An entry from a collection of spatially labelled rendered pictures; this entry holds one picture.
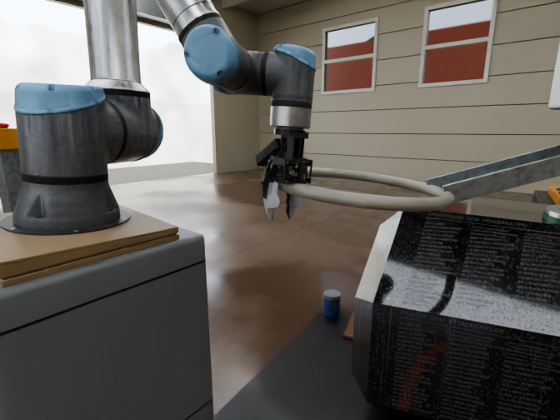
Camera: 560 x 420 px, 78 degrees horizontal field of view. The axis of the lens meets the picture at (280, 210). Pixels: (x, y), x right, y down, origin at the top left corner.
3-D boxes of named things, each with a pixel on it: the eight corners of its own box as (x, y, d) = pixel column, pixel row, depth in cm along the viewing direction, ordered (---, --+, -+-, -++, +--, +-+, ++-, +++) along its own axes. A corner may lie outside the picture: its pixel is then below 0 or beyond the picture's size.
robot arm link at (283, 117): (263, 106, 77) (300, 110, 82) (262, 128, 78) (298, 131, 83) (283, 105, 70) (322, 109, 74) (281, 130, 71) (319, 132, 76)
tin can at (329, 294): (319, 311, 206) (320, 291, 203) (332, 307, 210) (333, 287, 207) (329, 319, 197) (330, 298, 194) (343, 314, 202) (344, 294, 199)
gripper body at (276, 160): (282, 187, 73) (286, 129, 71) (264, 180, 81) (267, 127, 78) (311, 186, 77) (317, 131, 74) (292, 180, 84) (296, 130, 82)
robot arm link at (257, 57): (204, 41, 70) (263, 42, 67) (224, 54, 81) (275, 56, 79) (203, 90, 72) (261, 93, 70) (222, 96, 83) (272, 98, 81)
